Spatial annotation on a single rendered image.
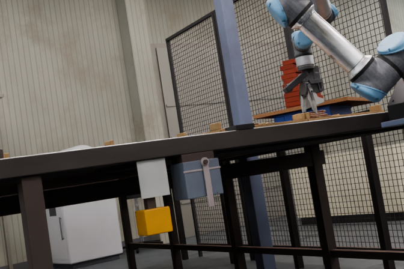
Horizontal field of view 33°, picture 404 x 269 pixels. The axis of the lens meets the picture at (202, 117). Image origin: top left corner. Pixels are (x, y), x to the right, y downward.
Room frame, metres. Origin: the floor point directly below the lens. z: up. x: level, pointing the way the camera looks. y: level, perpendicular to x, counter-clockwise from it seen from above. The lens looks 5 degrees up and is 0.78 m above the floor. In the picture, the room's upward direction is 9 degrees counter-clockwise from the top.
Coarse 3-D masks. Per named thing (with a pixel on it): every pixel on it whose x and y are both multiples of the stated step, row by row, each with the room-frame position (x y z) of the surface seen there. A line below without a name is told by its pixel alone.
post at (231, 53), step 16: (224, 0) 4.66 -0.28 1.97; (224, 16) 4.65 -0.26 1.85; (224, 32) 4.66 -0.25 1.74; (224, 48) 4.69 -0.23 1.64; (224, 64) 4.72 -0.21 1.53; (240, 64) 4.68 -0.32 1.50; (240, 80) 4.67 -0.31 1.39; (240, 96) 4.66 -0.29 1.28; (240, 112) 4.65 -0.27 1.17; (240, 160) 4.71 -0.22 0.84; (256, 176) 4.67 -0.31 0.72; (256, 192) 4.66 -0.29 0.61; (256, 208) 4.65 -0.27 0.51; (256, 224) 4.65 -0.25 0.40; (256, 240) 4.68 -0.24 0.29; (256, 256) 4.71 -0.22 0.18; (272, 256) 4.68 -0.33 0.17
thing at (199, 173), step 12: (180, 156) 2.22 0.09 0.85; (192, 156) 2.23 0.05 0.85; (204, 156) 2.25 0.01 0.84; (180, 168) 2.21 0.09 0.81; (192, 168) 2.21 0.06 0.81; (204, 168) 2.23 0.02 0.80; (216, 168) 2.25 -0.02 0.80; (180, 180) 2.23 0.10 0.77; (192, 180) 2.21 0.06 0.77; (204, 180) 2.23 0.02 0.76; (216, 180) 2.25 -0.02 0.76; (180, 192) 2.24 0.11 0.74; (192, 192) 2.21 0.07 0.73; (204, 192) 2.23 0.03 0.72; (216, 192) 2.25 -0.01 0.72
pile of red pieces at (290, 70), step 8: (288, 64) 3.54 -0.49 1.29; (288, 72) 3.54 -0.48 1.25; (296, 72) 3.53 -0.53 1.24; (288, 80) 3.54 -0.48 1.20; (296, 88) 3.51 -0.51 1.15; (288, 96) 3.54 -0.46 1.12; (296, 96) 3.52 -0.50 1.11; (320, 96) 3.66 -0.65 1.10; (288, 104) 3.54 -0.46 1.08; (296, 104) 3.52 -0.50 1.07
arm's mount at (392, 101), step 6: (396, 84) 2.61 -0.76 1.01; (402, 84) 2.58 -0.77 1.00; (396, 90) 2.58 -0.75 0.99; (402, 90) 2.55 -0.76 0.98; (396, 96) 2.56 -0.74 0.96; (402, 96) 2.53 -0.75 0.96; (390, 102) 2.56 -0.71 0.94; (396, 102) 2.53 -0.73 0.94; (402, 102) 2.51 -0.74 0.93; (390, 108) 2.55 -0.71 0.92; (396, 108) 2.53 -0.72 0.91; (402, 108) 2.51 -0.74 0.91; (390, 114) 2.56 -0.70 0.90; (396, 114) 2.53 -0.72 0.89; (402, 114) 2.51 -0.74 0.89; (390, 120) 2.56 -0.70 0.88
